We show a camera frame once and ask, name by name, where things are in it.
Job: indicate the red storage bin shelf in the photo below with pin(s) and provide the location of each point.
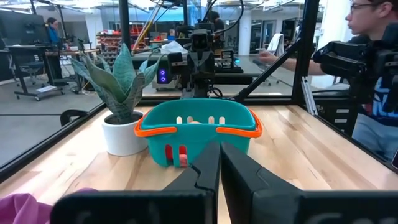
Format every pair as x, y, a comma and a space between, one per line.
109, 39

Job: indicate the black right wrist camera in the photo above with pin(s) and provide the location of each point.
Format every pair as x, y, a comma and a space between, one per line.
200, 40

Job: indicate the black drawer cabinet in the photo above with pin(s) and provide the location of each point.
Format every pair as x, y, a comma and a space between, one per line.
329, 119

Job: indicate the red tomato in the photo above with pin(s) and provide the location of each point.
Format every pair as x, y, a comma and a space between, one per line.
168, 152

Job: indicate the silver metal strut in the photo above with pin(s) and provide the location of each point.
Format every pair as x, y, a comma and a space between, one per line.
309, 99

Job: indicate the black frame clamp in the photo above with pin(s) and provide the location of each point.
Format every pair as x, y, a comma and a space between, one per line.
70, 113

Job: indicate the black computer purple lights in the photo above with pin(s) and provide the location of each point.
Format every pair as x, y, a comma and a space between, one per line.
163, 76

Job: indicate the black monitor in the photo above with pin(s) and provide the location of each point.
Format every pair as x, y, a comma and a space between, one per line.
21, 29

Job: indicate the purple cloth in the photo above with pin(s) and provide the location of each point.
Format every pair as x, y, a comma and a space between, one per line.
21, 208

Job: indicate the person's hand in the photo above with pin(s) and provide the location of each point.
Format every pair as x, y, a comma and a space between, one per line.
267, 57

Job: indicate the black office chair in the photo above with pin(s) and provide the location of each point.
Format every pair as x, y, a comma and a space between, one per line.
32, 67

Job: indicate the black aluminium table frame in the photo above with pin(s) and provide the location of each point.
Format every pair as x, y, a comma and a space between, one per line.
306, 46

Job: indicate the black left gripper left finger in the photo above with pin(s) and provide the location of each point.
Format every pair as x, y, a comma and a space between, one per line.
199, 186

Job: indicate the person's forearm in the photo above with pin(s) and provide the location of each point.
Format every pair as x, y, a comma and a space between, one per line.
298, 66

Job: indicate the green snake plant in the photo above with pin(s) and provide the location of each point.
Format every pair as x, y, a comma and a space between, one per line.
121, 87

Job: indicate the orange peach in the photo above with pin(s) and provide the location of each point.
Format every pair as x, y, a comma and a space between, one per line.
195, 122

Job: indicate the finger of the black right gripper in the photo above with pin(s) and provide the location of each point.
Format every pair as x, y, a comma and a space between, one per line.
194, 71
208, 71

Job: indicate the white bag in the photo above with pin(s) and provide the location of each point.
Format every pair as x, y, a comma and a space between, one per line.
174, 48

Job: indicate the small pink fruit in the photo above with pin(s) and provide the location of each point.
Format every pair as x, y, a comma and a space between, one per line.
183, 161

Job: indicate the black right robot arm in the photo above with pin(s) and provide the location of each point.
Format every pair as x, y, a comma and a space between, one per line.
199, 93

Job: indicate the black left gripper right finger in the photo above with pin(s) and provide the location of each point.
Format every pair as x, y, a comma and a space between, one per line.
242, 186

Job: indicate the white plant pot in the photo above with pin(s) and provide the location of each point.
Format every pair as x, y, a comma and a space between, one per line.
121, 140

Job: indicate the person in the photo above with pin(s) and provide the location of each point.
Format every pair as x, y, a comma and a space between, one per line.
217, 23
373, 137
53, 34

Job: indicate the white cloth on chair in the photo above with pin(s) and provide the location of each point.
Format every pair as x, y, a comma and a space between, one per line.
276, 43

